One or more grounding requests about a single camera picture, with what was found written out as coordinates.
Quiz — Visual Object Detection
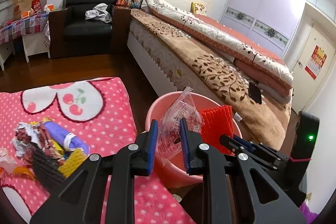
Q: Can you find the orange peel slice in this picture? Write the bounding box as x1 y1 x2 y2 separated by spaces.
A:
12 166 36 181

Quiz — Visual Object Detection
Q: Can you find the purple sleeve forearm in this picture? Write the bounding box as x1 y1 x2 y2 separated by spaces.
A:
299 202 318 224

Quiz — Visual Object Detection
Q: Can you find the yellow small pillow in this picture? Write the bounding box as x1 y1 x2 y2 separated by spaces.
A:
191 2 207 16

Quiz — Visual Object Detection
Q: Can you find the brown foil wrapper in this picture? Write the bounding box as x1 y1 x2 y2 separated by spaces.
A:
11 122 65 166

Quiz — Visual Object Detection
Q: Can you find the brown paper bag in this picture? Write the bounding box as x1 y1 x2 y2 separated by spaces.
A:
13 0 33 20

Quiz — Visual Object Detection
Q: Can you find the black foam fruit net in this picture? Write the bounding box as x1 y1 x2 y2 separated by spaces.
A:
32 147 66 194

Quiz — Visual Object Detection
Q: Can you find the clear plastic wrapper bag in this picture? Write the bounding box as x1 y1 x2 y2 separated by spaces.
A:
157 87 203 165

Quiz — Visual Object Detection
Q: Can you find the white cloth on armchair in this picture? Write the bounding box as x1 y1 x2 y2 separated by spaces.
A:
85 3 112 23

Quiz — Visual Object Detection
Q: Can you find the black phone on bed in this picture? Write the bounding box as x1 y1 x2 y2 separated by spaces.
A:
248 83 262 105

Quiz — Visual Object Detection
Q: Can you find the purple wardrobe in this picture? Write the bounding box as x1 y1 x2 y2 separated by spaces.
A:
221 0 335 57

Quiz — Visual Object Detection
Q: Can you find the red snack bag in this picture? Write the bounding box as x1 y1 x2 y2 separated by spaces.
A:
31 0 42 12

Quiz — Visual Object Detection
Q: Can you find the pink polka dot blanket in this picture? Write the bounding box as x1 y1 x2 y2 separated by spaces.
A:
1 77 192 223

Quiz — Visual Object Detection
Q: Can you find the table with checked cloth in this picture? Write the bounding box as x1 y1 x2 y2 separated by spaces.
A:
1 12 50 71

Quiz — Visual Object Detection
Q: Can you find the bed with brown blanket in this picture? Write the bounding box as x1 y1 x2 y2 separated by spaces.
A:
127 0 291 149

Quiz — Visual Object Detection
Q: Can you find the white door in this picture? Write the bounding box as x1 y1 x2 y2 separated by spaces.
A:
292 24 335 113

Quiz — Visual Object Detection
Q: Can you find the folded floral quilt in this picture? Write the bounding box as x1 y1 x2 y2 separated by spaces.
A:
145 0 293 103

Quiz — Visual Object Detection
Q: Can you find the red foam fruit net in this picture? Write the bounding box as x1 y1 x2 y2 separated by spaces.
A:
201 105 234 155

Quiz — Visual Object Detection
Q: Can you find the black leather armchair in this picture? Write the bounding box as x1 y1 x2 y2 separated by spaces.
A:
49 0 130 59

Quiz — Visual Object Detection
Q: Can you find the red wall calendar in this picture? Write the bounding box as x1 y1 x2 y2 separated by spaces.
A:
305 46 327 80

